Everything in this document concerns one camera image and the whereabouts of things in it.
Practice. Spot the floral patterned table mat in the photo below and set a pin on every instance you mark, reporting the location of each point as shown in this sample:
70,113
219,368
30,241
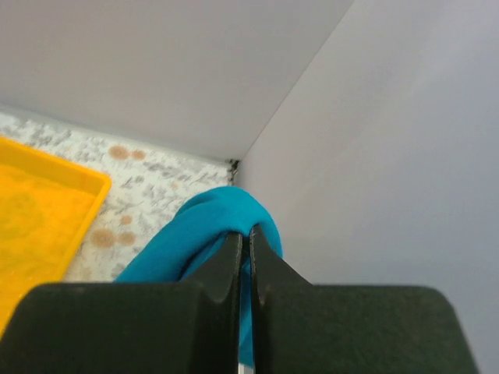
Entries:
149,184

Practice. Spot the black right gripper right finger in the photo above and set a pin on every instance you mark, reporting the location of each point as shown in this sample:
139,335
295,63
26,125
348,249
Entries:
299,327

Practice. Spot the blue t shirt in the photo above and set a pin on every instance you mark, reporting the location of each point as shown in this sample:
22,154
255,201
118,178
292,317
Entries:
210,241

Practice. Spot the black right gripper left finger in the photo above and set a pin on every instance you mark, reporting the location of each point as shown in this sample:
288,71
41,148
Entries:
67,328

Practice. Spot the yellow plastic tray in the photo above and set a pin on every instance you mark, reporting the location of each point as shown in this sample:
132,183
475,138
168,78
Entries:
47,206

